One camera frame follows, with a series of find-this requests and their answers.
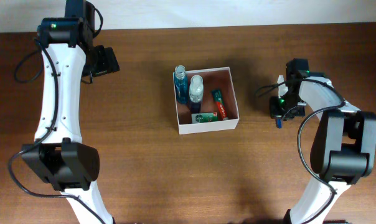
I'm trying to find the blue disposable razor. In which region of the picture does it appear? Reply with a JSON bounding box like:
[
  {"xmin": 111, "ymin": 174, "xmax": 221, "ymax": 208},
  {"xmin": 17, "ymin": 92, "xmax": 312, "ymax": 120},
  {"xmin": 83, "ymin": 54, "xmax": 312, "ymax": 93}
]
[{"xmin": 276, "ymin": 119, "xmax": 283, "ymax": 129}]

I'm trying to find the green toothpaste tube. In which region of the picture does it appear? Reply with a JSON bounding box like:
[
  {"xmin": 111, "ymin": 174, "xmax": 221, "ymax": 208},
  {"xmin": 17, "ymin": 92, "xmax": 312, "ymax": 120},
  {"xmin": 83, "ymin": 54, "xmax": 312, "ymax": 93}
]
[{"xmin": 211, "ymin": 89, "xmax": 229, "ymax": 121}]

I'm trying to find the white cardboard box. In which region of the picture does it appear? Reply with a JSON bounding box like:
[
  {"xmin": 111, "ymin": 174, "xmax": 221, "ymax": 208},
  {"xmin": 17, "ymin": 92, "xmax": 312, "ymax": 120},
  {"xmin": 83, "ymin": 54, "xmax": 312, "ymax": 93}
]
[{"xmin": 174, "ymin": 67, "xmax": 239, "ymax": 134}]

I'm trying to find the green white soap box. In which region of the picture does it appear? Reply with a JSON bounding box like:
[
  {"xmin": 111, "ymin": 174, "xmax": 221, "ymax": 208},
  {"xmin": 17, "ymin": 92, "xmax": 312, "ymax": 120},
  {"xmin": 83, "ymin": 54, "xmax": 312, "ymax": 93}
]
[{"xmin": 191, "ymin": 112, "xmax": 218, "ymax": 124}]

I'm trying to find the blue mouthwash bottle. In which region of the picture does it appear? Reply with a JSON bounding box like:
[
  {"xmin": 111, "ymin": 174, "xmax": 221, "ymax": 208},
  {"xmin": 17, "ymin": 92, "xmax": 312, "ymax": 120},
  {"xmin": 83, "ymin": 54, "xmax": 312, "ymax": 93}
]
[{"xmin": 173, "ymin": 65, "xmax": 188, "ymax": 105}]

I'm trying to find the clear hand sanitizer bottle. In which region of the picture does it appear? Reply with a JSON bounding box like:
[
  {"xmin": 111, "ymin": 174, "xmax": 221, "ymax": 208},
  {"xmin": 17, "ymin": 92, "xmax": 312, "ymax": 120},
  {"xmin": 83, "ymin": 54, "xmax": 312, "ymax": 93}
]
[{"xmin": 189, "ymin": 75, "xmax": 204, "ymax": 113}]

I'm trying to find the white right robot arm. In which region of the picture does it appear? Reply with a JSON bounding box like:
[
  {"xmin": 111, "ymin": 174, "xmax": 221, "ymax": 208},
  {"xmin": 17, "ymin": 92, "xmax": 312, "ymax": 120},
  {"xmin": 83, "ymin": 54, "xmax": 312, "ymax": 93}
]
[{"xmin": 270, "ymin": 58, "xmax": 376, "ymax": 223}]

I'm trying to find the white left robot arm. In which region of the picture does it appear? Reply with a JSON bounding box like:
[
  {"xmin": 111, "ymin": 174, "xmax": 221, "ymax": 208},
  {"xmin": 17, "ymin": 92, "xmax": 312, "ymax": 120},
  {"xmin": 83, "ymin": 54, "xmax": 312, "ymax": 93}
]
[{"xmin": 13, "ymin": 1, "xmax": 120, "ymax": 223}]

